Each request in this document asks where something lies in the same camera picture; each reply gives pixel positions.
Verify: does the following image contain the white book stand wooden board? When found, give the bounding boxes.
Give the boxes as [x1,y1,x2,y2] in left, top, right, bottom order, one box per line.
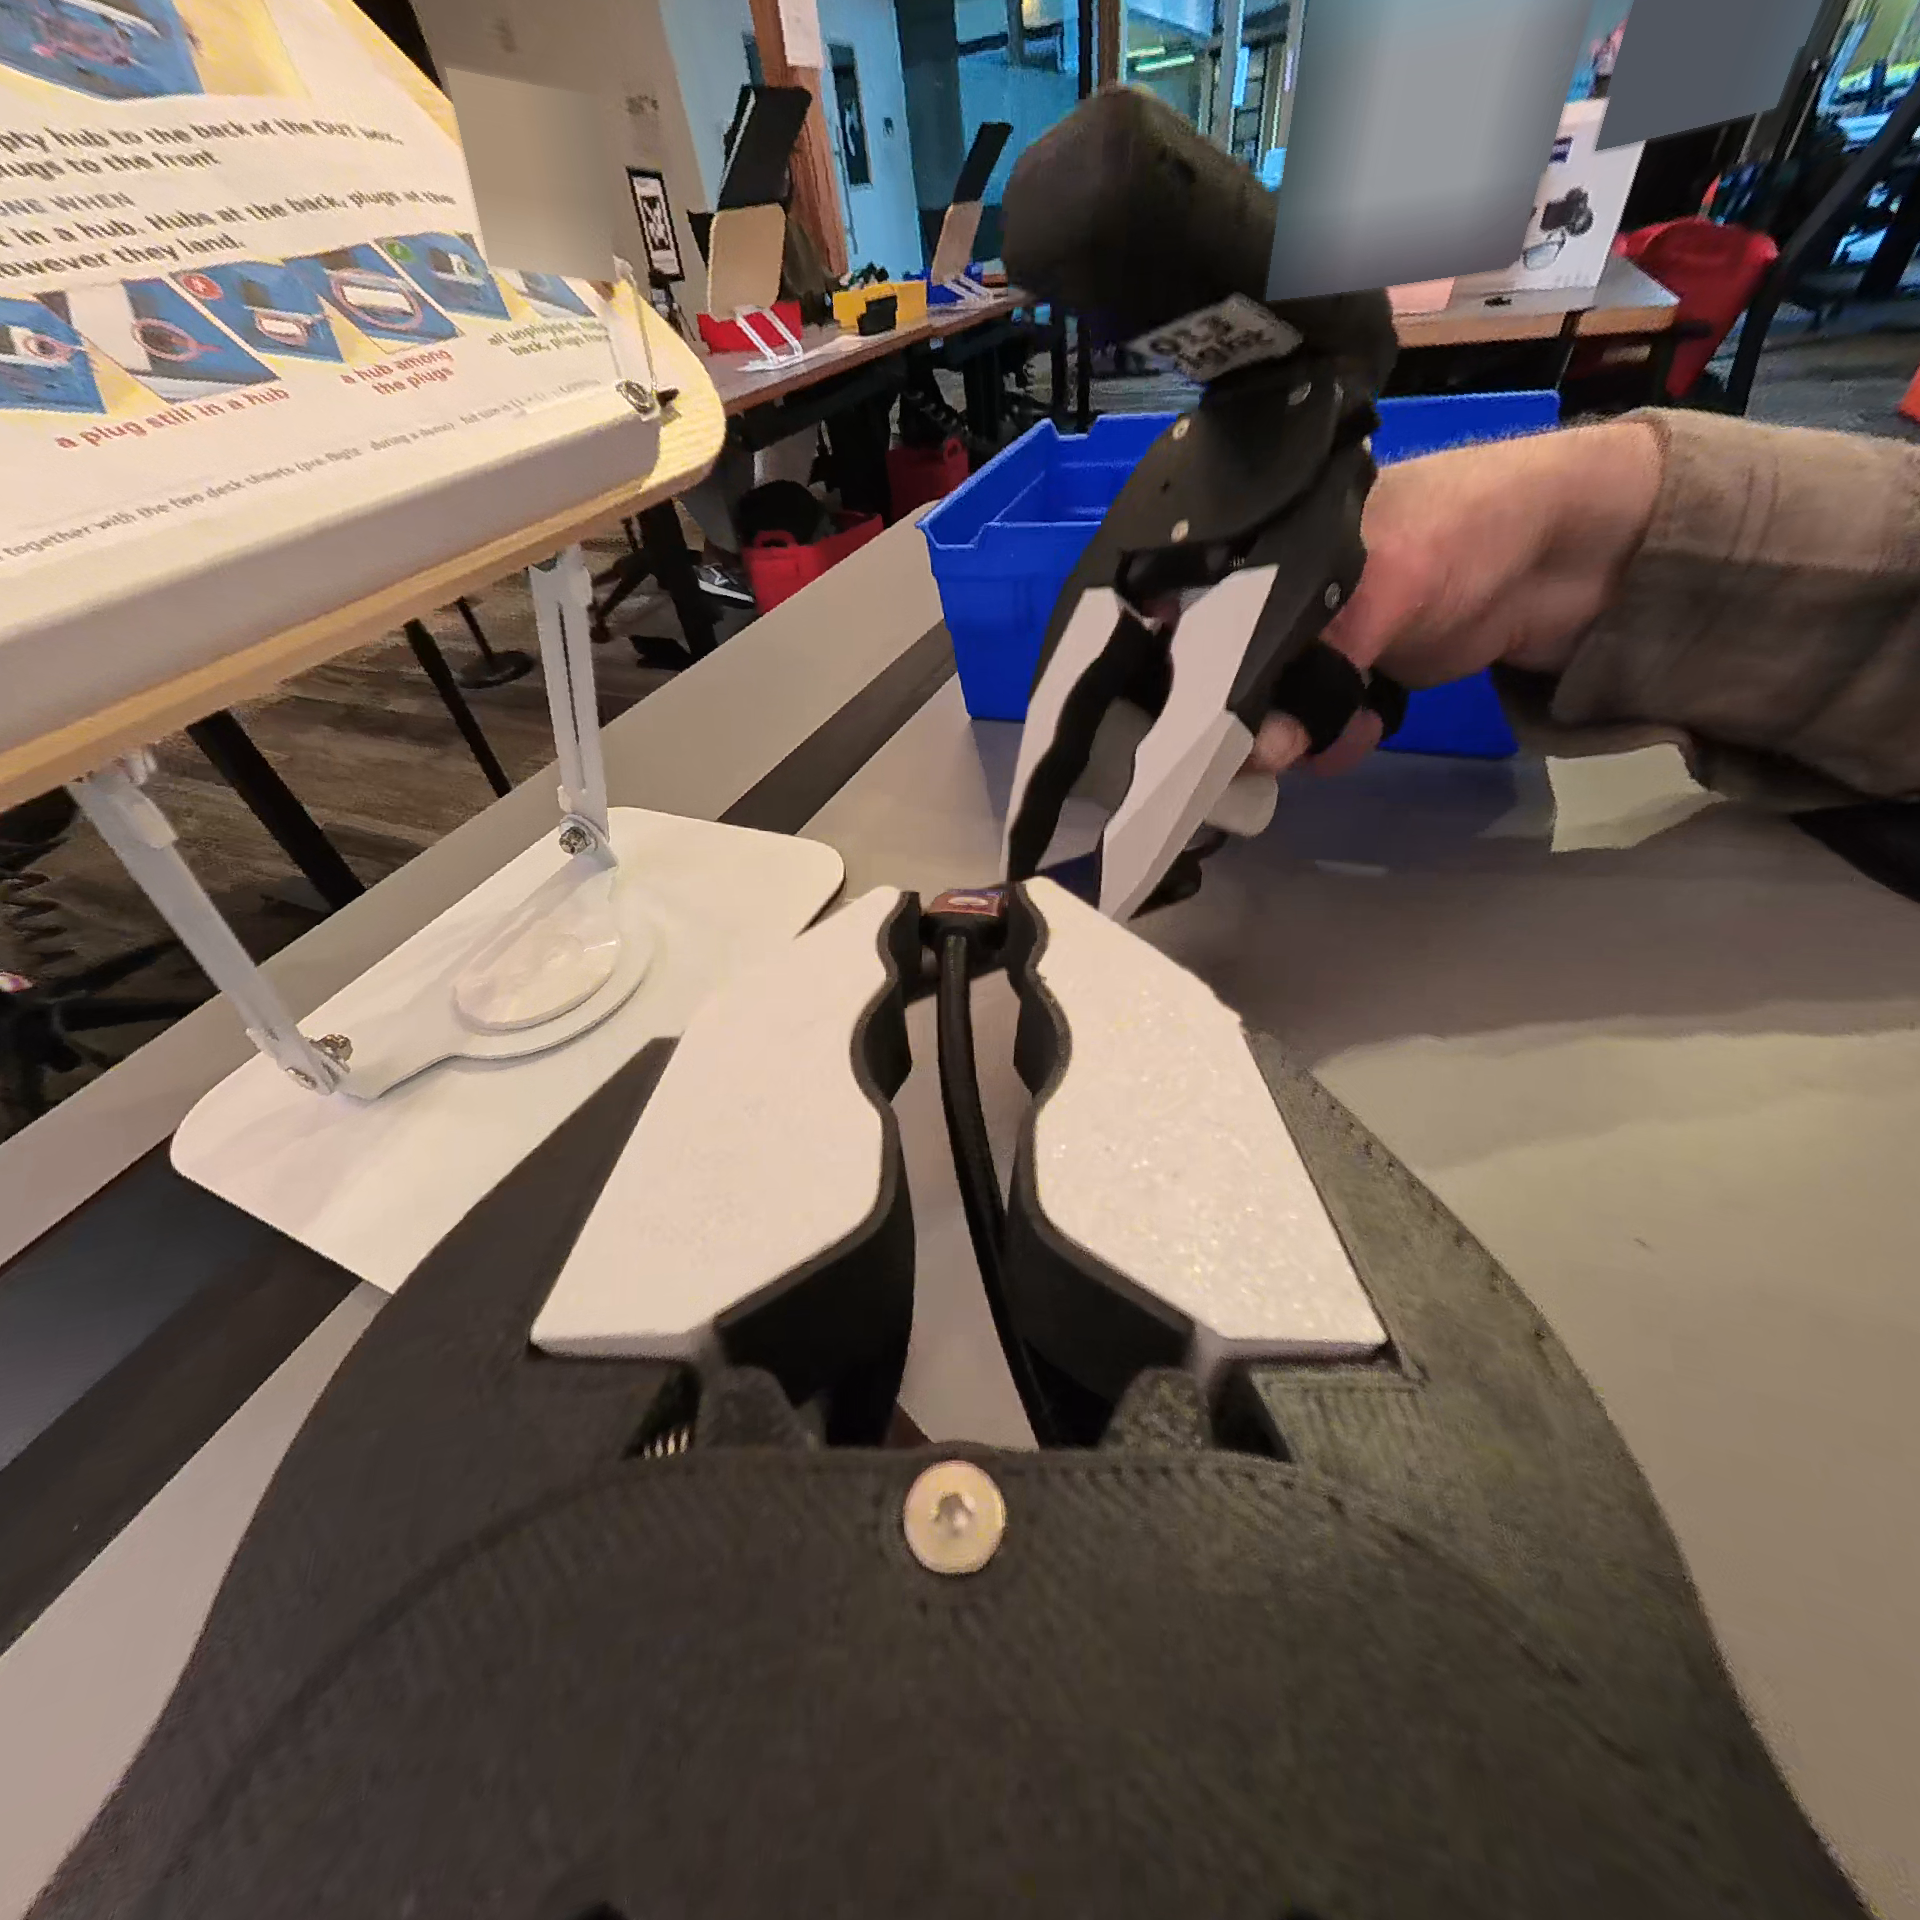
[0,0,849,1294]

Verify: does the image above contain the wooden post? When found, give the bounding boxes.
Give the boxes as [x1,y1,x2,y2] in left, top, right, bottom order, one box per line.
[750,0,849,277]

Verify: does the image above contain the black stanchion post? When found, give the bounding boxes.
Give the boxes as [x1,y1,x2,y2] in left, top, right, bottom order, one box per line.
[445,597,537,690]

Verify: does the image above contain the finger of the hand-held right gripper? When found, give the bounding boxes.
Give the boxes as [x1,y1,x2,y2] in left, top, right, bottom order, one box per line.
[1098,565,1283,923]
[997,585,1165,887]

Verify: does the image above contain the blue plastic bin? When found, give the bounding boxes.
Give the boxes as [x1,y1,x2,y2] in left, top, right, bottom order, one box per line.
[917,389,1565,761]

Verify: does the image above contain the red fabric bin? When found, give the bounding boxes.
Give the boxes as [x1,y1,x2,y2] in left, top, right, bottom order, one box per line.
[884,436,972,519]
[741,508,887,613]

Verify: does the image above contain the printed instruction sheet pad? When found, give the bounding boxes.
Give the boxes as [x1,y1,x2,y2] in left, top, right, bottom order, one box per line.
[0,0,690,707]

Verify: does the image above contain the red office chair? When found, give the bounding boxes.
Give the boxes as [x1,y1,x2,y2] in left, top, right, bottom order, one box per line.
[1615,218,1782,399]

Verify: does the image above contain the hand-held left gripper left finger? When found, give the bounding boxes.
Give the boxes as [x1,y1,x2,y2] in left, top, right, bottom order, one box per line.
[532,883,918,1441]

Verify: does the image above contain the tan board on stand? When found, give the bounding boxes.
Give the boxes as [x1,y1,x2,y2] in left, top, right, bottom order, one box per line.
[928,118,1015,301]
[703,80,816,369]

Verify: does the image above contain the black usb cable orange plugs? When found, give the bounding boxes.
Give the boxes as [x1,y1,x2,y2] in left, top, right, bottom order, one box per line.
[917,883,1058,1449]

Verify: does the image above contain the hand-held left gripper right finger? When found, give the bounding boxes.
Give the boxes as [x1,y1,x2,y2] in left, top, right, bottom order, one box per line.
[1002,876,1388,1441]

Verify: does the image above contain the person's right hand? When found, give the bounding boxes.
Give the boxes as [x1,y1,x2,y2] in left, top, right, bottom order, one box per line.
[1246,417,1669,780]

